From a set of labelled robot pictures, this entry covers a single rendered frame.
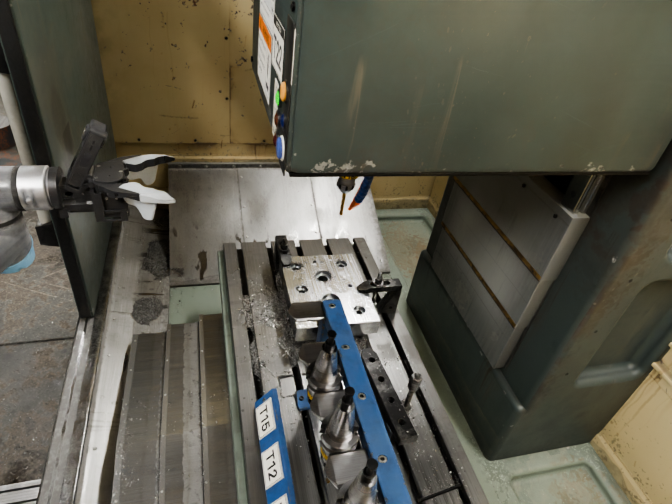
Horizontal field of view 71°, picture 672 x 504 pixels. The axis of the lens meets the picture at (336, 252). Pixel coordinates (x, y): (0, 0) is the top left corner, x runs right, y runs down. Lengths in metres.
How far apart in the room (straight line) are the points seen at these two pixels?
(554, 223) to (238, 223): 1.29
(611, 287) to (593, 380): 0.39
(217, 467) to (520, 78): 1.05
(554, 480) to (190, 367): 1.13
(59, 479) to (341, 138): 0.98
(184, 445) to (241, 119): 1.30
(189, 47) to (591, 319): 1.59
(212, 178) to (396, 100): 1.55
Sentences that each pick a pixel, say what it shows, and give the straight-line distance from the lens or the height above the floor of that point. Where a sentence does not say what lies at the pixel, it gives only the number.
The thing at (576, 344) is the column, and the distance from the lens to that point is 1.25.
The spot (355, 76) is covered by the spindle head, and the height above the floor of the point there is 1.71.
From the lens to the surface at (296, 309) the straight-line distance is 0.97.
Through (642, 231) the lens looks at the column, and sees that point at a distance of 1.07.
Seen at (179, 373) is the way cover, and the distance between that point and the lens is 1.48.
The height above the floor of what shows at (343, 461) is 1.22.
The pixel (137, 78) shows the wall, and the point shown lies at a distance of 2.03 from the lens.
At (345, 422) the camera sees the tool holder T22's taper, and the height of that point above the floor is 1.27.
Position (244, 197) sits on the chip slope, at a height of 0.79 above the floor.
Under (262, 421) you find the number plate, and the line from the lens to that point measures 1.14.
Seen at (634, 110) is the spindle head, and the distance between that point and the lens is 0.90.
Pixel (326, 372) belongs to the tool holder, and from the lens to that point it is 0.82.
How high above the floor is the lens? 1.90
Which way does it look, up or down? 38 degrees down
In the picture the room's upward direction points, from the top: 9 degrees clockwise
